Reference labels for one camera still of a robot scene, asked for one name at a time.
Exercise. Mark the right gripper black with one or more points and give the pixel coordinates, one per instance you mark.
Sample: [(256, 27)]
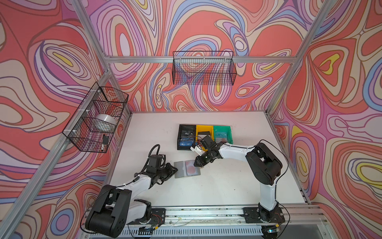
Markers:
[(201, 163)]

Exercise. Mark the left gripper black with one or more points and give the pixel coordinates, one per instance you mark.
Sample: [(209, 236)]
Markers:
[(169, 171)]

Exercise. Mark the grey card holder wallet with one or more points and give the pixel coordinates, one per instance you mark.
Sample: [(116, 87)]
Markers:
[(180, 165)]

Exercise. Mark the blue credit card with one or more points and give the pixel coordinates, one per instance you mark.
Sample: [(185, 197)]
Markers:
[(185, 144)]

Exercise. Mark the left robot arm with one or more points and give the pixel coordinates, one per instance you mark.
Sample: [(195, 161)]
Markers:
[(117, 206)]

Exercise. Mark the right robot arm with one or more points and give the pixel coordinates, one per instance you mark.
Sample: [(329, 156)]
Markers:
[(265, 166)]

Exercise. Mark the pink round-print card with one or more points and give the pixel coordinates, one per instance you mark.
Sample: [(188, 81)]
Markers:
[(191, 170)]

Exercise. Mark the black plastic bin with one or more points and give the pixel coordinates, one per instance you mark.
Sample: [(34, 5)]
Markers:
[(186, 132)]

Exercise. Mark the yellow plastic bin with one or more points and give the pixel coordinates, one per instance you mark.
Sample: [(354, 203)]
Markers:
[(203, 130)]

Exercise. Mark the green plastic bin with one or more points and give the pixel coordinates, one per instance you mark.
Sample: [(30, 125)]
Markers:
[(222, 133)]

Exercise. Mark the white tape roll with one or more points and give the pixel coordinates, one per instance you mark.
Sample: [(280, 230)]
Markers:
[(106, 118)]

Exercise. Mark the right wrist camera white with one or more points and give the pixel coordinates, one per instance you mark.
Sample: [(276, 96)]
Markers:
[(197, 149)]

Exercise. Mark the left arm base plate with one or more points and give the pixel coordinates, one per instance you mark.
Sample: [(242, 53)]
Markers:
[(156, 217)]

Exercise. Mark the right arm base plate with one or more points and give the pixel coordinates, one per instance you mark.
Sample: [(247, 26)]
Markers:
[(254, 215)]

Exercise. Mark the black wire basket left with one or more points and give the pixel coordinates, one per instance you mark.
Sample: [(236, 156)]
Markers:
[(89, 134)]

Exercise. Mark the black wire basket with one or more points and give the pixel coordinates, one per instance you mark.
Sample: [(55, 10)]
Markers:
[(203, 68), (89, 134)]

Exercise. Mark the black wire basket back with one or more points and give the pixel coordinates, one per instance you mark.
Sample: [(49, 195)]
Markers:
[(203, 68)]

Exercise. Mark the aluminium front rail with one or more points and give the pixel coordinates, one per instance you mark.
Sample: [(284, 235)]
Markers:
[(303, 221)]

